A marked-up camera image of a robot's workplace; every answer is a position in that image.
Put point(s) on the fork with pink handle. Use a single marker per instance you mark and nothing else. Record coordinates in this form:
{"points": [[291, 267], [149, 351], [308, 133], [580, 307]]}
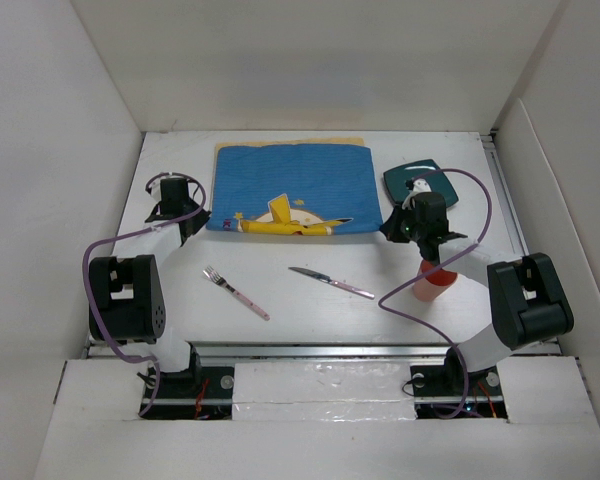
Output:
{"points": [[220, 281]]}

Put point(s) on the knife with pink handle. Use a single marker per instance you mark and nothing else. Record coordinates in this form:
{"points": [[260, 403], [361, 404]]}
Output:
{"points": [[334, 283]]}

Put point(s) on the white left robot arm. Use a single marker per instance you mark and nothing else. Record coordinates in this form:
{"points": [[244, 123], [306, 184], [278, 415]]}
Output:
{"points": [[127, 309]]}

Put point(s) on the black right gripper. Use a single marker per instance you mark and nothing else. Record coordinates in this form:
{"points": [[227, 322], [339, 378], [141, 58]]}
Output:
{"points": [[390, 228]]}

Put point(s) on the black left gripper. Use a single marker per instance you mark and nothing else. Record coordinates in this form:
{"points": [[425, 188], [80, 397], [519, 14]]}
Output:
{"points": [[201, 219]]}

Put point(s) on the pink plastic cup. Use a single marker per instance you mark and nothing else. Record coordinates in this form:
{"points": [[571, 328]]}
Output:
{"points": [[432, 286]]}

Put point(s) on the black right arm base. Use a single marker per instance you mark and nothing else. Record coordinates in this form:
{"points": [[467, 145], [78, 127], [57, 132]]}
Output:
{"points": [[447, 379]]}

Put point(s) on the aluminium right side rail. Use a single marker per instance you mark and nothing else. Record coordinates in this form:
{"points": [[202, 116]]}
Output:
{"points": [[510, 217]]}

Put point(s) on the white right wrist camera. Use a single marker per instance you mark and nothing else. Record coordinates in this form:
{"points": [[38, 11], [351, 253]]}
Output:
{"points": [[417, 186]]}

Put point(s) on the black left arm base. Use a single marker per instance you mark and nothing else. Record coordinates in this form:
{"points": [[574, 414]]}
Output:
{"points": [[216, 381]]}

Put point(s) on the aluminium table edge rail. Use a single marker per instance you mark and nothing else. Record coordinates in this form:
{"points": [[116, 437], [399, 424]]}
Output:
{"points": [[278, 351]]}

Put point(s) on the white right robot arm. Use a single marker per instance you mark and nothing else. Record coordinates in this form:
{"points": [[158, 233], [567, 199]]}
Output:
{"points": [[527, 300]]}

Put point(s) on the blue Pikachu cloth placemat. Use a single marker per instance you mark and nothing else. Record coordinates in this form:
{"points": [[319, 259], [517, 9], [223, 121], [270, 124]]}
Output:
{"points": [[309, 189]]}

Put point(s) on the white foam front panel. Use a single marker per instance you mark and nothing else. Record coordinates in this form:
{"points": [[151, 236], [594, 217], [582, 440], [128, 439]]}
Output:
{"points": [[346, 420]]}

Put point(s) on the dark teal square plate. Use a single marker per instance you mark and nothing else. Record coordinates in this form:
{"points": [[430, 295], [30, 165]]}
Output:
{"points": [[417, 177]]}

